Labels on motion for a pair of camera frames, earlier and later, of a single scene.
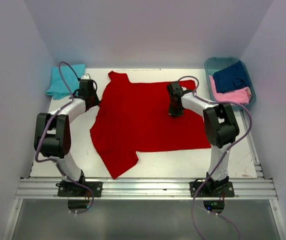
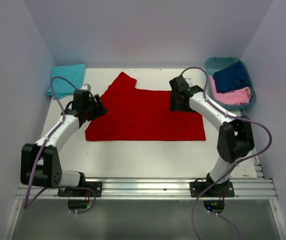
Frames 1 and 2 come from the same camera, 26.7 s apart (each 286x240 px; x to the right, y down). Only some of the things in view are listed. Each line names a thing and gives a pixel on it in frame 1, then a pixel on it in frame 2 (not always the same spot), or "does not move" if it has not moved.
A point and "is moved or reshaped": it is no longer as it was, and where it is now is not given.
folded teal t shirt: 58,89 does not move
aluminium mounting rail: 147,188 does not move
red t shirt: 134,117 is moved or reshaped
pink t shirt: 241,96 does not move
